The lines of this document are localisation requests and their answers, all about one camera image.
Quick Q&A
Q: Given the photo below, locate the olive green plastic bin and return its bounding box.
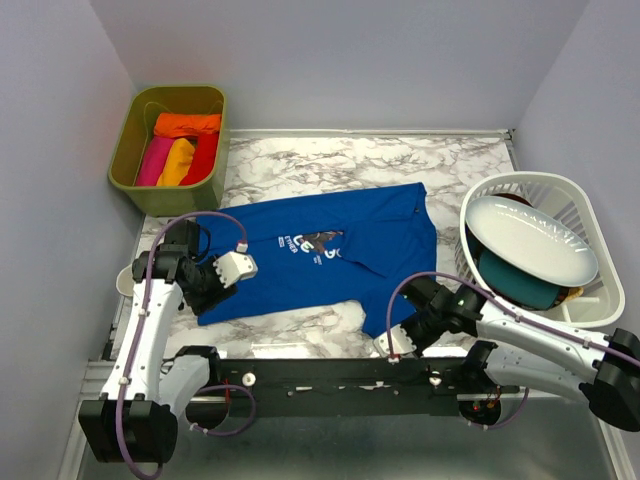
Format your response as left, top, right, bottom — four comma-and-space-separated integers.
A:
108, 85, 230, 217

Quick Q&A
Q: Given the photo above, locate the teal round plate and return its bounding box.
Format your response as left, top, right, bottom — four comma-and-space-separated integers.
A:
477, 250, 568, 310

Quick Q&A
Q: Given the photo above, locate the pink rolled t shirt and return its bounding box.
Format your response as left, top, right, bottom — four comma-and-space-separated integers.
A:
135, 136, 174, 187

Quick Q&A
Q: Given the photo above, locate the yellow rolled t shirt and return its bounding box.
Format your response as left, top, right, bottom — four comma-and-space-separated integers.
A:
156, 138, 195, 187

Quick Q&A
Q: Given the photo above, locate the white plastic laundry basket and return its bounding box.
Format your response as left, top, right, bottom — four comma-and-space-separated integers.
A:
455, 171, 625, 329

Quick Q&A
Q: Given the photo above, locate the aluminium frame rail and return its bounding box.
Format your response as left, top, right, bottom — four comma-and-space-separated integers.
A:
80, 350, 587, 403

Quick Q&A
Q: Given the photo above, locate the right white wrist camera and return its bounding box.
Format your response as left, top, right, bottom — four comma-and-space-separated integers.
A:
373, 325, 417, 364

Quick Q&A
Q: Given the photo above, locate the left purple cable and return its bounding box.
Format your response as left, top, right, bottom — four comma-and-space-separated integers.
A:
115, 210, 257, 480

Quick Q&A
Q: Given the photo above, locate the orange rolled t shirt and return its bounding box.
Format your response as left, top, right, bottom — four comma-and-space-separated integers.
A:
153, 112, 222, 138

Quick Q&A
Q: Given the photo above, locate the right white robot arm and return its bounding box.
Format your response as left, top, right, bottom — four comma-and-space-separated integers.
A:
393, 272, 639, 432

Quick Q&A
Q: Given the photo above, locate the dark brown bowl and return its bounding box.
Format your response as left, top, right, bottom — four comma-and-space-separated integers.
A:
494, 192, 532, 207

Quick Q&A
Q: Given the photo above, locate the white round plate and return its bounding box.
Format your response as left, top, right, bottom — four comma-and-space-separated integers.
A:
464, 195, 599, 287

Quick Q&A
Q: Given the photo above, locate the red rolled t shirt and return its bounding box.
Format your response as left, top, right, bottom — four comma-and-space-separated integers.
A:
180, 132, 219, 186

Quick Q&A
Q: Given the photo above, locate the blue printed t shirt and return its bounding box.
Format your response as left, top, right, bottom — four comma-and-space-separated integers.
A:
197, 183, 437, 337

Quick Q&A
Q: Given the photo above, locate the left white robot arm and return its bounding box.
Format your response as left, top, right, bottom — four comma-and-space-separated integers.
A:
78, 214, 258, 478

